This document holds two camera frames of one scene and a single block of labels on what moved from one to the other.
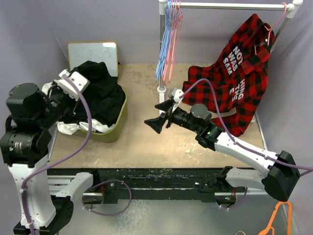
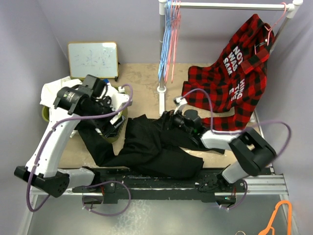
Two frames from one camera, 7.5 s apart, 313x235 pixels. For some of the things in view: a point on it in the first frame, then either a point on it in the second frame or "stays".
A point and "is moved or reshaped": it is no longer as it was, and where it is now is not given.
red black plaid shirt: x=232 y=87 stays
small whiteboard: x=106 y=52 stays
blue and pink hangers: x=177 y=13 stays
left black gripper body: x=58 y=105 → x=104 y=125
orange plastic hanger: x=264 y=231 stays
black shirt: x=106 y=97 is moved or reshaped
